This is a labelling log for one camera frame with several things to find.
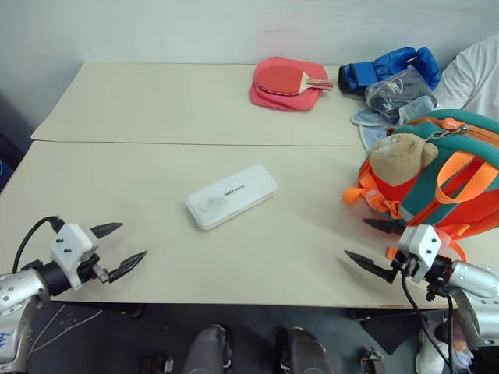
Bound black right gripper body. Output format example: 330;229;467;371
389;250;423;280

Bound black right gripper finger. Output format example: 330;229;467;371
362;217;407;236
344;249;402;284

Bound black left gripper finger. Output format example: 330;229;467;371
108;250;149;284
90;222;125;241

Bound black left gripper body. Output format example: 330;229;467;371
77;252;112;285

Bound teal and orange backpack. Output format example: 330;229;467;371
342;108;499;263

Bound white rectangular case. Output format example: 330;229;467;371
185;164;279;231

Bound brown plush bear charm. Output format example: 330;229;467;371
368;132;440;187

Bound white shoe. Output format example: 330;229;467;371
415;330;473;373

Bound light blue towel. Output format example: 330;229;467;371
349;95;440;151

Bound dark rounded shape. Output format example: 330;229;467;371
182;324;235;374
274;326;334;374

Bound clear bag with dark cloth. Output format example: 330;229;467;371
364;65;438;125

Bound pink paddle cover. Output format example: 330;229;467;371
249;56;330;113

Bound blue boxing glove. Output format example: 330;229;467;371
337;46;442;94

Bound white cloth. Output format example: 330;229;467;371
432;33;499;120

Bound red table tennis paddle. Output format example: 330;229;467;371
255;64;335;97

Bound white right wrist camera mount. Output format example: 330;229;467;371
397;224;444;284

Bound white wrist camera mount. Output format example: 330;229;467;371
397;224;444;284
49;224;99;292

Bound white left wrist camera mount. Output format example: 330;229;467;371
49;224;99;292

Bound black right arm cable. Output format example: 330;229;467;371
400;272;459;371

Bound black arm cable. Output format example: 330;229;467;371
12;216;65;274
400;272;459;371

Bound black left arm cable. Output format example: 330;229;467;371
12;216;65;274

